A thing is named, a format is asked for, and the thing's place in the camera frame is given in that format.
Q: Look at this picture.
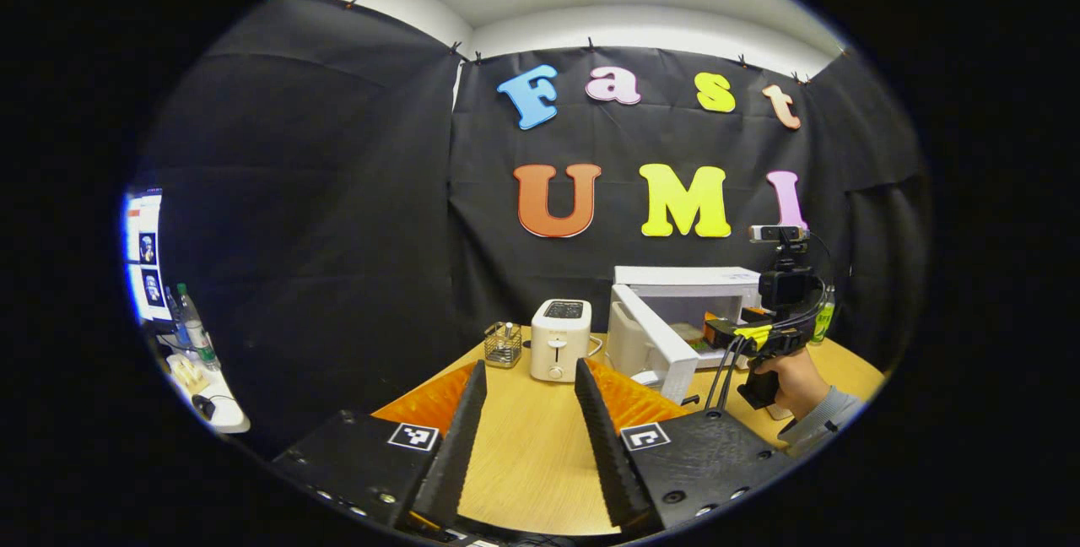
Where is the computer monitor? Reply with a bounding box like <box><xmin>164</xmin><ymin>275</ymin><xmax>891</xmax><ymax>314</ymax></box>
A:
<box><xmin>125</xmin><ymin>191</ymin><xmax>174</xmax><ymax>324</ymax></box>

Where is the green label drink bottle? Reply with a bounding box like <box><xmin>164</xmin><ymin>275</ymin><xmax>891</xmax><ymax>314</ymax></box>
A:
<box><xmin>812</xmin><ymin>284</ymin><xmax>836</xmax><ymax>344</ymax></box>

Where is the white side desk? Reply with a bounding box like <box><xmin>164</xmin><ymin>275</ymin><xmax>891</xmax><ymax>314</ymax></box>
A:
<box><xmin>156</xmin><ymin>329</ymin><xmax>251</xmax><ymax>435</ymax></box>

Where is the pale yellow box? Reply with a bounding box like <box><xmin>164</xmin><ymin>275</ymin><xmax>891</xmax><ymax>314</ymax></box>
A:
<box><xmin>167</xmin><ymin>353</ymin><xmax>209</xmax><ymax>396</ymax></box>

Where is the row of black cloth clips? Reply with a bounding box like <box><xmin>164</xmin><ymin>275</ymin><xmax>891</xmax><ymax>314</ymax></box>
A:
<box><xmin>342</xmin><ymin>0</ymin><xmax>849</xmax><ymax>85</ymax></box>

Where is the metal wire basket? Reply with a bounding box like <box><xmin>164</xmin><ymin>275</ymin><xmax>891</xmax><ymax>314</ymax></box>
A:
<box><xmin>484</xmin><ymin>321</ymin><xmax>524</xmax><ymax>369</ymax></box>

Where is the white toaster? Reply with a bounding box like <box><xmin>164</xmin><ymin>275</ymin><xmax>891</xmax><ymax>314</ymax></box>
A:
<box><xmin>530</xmin><ymin>299</ymin><xmax>593</xmax><ymax>383</ymax></box>

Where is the clear plastic bottle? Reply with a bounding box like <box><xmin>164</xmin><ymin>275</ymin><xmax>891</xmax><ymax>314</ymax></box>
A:
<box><xmin>163</xmin><ymin>285</ymin><xmax>191</xmax><ymax>349</ymax></box>

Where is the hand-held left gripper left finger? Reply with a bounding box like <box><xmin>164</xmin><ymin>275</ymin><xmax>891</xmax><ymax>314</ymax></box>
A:
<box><xmin>272</xmin><ymin>359</ymin><xmax>490</xmax><ymax>531</ymax></box>

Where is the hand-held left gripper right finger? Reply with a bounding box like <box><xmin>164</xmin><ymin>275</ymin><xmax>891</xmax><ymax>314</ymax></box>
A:
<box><xmin>574</xmin><ymin>357</ymin><xmax>794</xmax><ymax>535</ymax></box>

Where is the black gripper cable bundle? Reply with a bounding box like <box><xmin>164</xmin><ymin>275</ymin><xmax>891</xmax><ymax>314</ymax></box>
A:
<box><xmin>705</xmin><ymin>336</ymin><xmax>752</xmax><ymax>413</ymax></box>

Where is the clear bottle with green cap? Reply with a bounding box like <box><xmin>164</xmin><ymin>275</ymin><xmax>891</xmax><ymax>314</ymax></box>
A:
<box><xmin>175</xmin><ymin>281</ymin><xmax>222</xmax><ymax>372</ymax></box>

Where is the white microwave oven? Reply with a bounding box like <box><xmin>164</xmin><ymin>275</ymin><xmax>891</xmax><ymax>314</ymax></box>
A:
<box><xmin>606</xmin><ymin>265</ymin><xmax>764</xmax><ymax>406</ymax></box>

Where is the black backdrop cloth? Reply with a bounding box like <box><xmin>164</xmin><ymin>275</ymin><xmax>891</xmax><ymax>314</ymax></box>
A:
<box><xmin>139</xmin><ymin>0</ymin><xmax>933</xmax><ymax>455</ymax></box>

